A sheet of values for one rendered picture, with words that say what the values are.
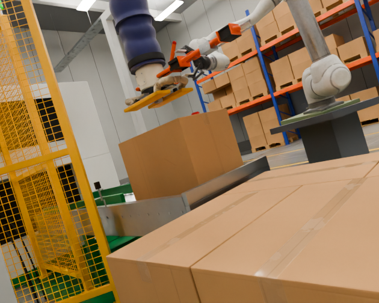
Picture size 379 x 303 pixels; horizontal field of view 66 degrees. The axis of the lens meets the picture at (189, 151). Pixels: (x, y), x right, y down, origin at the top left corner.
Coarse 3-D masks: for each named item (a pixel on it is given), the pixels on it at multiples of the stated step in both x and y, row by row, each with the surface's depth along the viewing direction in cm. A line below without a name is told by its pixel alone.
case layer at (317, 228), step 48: (240, 192) 127; (288, 192) 101; (336, 192) 84; (144, 240) 97; (192, 240) 82; (240, 240) 70; (288, 240) 62; (336, 240) 55; (144, 288) 80; (192, 288) 65; (240, 288) 55; (288, 288) 47; (336, 288) 42
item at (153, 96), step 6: (162, 90) 159; (168, 90) 162; (150, 96) 160; (156, 96) 161; (162, 96) 166; (138, 102) 168; (144, 102) 167; (150, 102) 173; (126, 108) 177; (132, 108) 174; (138, 108) 180
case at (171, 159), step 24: (192, 120) 150; (216, 120) 163; (120, 144) 185; (144, 144) 168; (168, 144) 153; (192, 144) 147; (216, 144) 159; (144, 168) 173; (168, 168) 158; (192, 168) 145; (216, 168) 155; (144, 192) 179; (168, 192) 162
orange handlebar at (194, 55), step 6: (234, 30) 131; (240, 30) 133; (210, 42) 140; (216, 42) 142; (198, 48) 146; (186, 54) 151; (192, 54) 149; (198, 54) 151; (180, 60) 155; (186, 60) 154; (162, 72) 166; (138, 90) 187
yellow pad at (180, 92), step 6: (174, 90) 178; (180, 90) 170; (186, 90) 172; (192, 90) 176; (168, 96) 178; (174, 96) 177; (180, 96) 183; (162, 102) 185; (168, 102) 192; (150, 108) 193
